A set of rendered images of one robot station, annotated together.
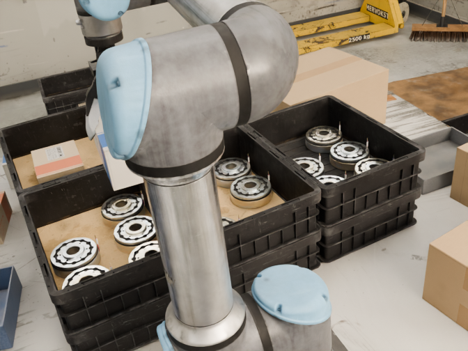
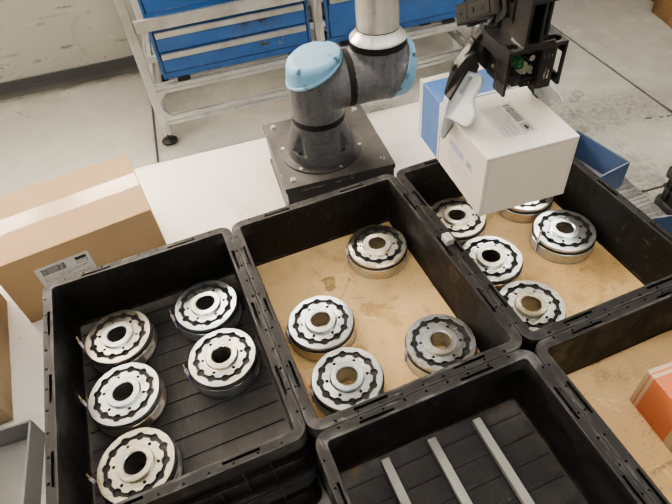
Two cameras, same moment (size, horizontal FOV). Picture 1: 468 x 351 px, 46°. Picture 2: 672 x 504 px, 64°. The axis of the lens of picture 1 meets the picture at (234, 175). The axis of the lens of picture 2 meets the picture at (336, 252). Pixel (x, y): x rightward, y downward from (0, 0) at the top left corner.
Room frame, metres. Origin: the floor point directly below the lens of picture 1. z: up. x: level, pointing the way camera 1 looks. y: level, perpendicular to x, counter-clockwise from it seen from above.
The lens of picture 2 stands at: (1.62, 0.06, 1.53)
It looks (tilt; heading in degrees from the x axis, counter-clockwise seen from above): 46 degrees down; 187
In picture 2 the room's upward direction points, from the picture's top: 7 degrees counter-clockwise
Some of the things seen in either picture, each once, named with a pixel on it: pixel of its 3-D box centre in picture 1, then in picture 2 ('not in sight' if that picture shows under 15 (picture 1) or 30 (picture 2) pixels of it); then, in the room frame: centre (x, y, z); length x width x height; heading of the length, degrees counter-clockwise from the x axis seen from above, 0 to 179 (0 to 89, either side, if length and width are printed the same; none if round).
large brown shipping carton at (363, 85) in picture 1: (312, 99); not in sight; (1.71, -0.29, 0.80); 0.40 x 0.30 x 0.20; 118
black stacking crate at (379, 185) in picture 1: (327, 156); (171, 373); (1.23, -0.25, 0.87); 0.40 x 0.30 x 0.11; 24
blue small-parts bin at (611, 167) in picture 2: not in sight; (566, 173); (0.65, 0.47, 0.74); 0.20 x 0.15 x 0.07; 121
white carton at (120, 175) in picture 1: (128, 140); (488, 134); (1.00, 0.21, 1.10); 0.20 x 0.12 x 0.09; 19
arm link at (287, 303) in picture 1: (289, 314); (318, 81); (0.60, -0.06, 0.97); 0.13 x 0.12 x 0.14; 108
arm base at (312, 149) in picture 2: not in sight; (319, 129); (0.60, -0.07, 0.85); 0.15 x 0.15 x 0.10
